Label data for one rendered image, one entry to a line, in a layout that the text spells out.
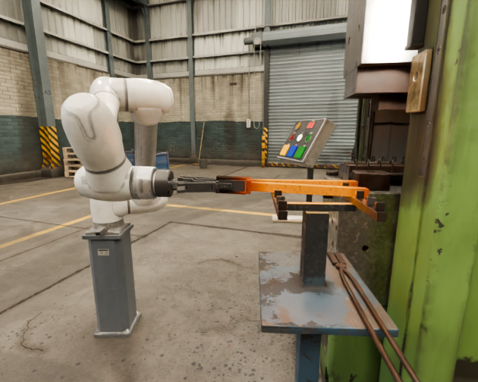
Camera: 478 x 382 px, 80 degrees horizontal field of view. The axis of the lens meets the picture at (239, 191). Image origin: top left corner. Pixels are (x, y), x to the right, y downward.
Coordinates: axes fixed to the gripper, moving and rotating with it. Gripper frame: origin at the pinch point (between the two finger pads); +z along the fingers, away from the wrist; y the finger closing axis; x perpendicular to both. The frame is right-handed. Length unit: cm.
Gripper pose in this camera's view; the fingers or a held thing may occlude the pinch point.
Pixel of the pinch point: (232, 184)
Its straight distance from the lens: 77.0
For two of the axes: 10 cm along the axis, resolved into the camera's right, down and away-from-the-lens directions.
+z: 10.0, 0.2, -0.2
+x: 0.2, -9.8, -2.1
